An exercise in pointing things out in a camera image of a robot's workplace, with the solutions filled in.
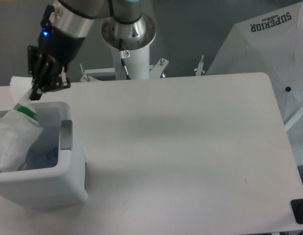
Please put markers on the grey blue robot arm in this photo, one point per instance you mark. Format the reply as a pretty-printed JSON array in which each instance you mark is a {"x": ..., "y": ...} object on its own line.
[{"x": 126, "y": 29}]

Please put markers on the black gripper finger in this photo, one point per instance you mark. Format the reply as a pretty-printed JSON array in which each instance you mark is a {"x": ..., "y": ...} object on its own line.
[
  {"x": 53, "y": 83},
  {"x": 35, "y": 65}
]

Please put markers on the white plastic trash can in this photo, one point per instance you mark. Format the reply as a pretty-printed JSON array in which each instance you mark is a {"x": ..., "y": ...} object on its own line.
[{"x": 62, "y": 185}]

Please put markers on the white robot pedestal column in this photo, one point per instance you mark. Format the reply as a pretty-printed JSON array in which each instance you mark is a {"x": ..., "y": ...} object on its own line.
[{"x": 137, "y": 63}]

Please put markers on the clear plastic water bottle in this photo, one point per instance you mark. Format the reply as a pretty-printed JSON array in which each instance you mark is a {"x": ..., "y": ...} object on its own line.
[{"x": 44, "y": 151}]

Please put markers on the white Superior umbrella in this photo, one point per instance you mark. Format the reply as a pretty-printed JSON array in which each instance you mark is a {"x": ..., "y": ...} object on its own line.
[{"x": 271, "y": 43}]

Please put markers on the white plastic bag green strip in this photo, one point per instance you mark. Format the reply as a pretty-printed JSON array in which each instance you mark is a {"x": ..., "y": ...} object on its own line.
[{"x": 19, "y": 127}]

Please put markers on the black device at table edge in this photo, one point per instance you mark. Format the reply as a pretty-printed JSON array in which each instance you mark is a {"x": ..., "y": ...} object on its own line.
[{"x": 297, "y": 208}]

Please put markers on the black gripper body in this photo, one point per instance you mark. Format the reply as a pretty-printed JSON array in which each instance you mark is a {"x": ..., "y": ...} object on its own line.
[{"x": 58, "y": 49}]

